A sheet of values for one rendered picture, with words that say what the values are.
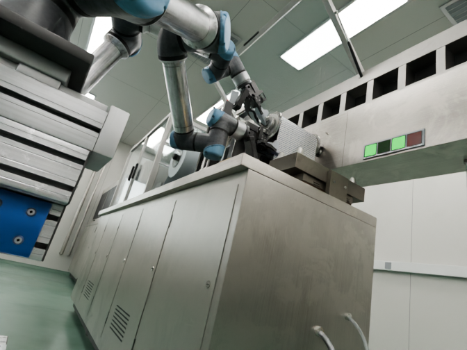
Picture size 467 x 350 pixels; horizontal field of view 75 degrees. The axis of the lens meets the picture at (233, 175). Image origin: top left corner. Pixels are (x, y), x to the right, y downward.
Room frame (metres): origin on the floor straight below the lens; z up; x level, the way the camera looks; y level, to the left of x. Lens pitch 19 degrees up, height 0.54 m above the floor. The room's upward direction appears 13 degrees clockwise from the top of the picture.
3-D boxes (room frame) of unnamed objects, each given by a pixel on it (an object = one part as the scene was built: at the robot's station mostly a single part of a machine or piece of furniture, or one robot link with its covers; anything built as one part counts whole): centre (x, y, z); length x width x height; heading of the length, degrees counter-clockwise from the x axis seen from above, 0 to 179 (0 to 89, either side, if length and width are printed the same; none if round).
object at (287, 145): (1.25, -0.25, 1.11); 0.23 x 0.01 x 0.18; 119
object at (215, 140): (1.06, 0.11, 1.01); 0.11 x 0.08 x 0.11; 74
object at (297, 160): (1.16, -0.34, 1.00); 0.40 x 0.16 x 0.06; 119
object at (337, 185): (1.09, -0.40, 0.97); 0.10 x 0.03 x 0.11; 119
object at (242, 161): (2.08, 0.31, 0.88); 2.52 x 0.66 x 0.04; 29
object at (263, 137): (1.13, -0.05, 1.12); 0.12 x 0.08 x 0.09; 119
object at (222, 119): (1.05, 0.09, 1.11); 0.11 x 0.08 x 0.09; 119
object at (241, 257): (2.09, 0.29, 0.43); 2.52 x 0.64 x 0.86; 29
